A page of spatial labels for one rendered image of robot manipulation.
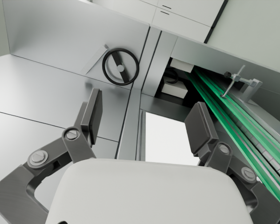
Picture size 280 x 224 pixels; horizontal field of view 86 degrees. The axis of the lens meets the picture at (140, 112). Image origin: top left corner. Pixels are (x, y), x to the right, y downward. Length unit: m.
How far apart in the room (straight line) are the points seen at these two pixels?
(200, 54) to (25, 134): 0.88
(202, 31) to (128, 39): 3.04
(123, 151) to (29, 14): 0.85
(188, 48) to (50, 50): 0.78
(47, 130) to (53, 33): 0.60
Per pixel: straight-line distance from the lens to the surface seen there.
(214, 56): 0.98
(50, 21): 1.02
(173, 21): 3.68
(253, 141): 0.76
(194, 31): 3.78
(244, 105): 0.86
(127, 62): 0.91
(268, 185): 0.60
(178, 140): 0.66
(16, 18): 1.12
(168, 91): 1.11
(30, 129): 0.60
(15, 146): 0.56
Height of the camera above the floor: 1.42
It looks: 7 degrees down
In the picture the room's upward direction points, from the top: 74 degrees counter-clockwise
